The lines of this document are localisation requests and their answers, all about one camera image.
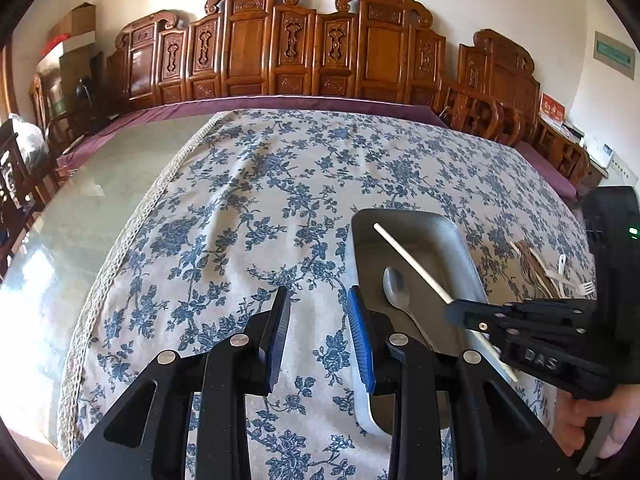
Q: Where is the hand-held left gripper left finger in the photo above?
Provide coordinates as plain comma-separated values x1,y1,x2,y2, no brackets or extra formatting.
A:
59,286,292,480

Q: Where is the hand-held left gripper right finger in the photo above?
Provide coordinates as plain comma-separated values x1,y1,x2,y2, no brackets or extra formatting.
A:
346,286,583,480

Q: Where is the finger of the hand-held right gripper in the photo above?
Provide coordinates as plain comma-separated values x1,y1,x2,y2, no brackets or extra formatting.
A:
502,298,597,313
443,298,592,337

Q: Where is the white chopstick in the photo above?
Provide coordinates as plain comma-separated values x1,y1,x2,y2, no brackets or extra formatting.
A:
373,223,519,382

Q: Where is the metal tray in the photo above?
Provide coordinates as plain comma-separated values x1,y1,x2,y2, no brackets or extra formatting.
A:
350,208,502,437

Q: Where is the person's right hand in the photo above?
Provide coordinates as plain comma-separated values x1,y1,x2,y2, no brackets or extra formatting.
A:
554,385,640,462

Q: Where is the metal spoon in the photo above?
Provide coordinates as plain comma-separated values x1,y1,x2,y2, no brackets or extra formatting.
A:
382,266,437,352

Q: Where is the blue floral tablecloth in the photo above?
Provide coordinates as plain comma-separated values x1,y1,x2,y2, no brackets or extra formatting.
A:
56,108,599,480

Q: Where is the red calendar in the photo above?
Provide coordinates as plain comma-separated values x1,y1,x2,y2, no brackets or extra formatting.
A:
540,92,567,130

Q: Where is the wooden armchair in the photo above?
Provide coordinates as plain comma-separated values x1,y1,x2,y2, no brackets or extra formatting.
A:
439,80,526,147

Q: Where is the short carved wooden sofa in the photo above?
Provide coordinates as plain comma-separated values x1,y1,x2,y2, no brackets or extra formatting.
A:
457,29,544,133

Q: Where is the purple cloth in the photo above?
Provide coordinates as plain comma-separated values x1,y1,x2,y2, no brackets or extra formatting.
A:
54,94,581,200

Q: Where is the long carved wooden sofa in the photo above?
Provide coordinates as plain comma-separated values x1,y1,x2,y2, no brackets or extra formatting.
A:
105,0,449,112

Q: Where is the dark wooden chair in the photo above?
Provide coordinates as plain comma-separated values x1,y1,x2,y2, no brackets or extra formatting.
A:
0,119,57,266

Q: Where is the black desk lamp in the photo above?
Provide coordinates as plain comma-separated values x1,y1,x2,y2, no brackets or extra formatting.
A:
74,76,110,133

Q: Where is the clear plastic bag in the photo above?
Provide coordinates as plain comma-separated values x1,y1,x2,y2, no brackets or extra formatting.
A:
7,112,50,167

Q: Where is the white cardboard box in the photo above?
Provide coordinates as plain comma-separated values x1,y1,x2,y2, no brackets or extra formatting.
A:
36,31,97,83

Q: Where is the brown cardboard box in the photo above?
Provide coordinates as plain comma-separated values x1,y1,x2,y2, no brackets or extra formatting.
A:
47,2,97,47

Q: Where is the white wall socket panel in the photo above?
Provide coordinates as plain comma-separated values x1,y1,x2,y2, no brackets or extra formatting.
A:
586,139,640,187

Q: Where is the green wall sign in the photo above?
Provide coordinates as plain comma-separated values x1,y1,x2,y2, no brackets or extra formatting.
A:
592,31,637,69

